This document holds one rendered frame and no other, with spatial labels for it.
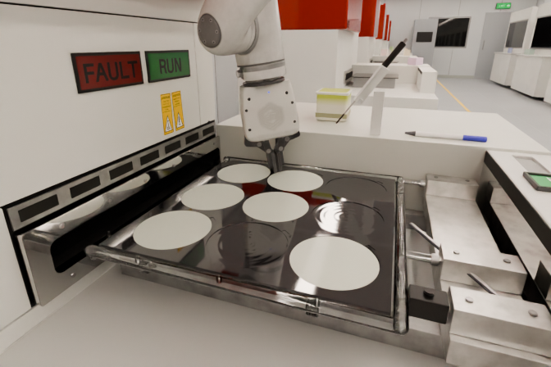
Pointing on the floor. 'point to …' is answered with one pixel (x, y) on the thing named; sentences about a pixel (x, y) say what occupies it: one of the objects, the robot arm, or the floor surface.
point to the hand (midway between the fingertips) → (275, 160)
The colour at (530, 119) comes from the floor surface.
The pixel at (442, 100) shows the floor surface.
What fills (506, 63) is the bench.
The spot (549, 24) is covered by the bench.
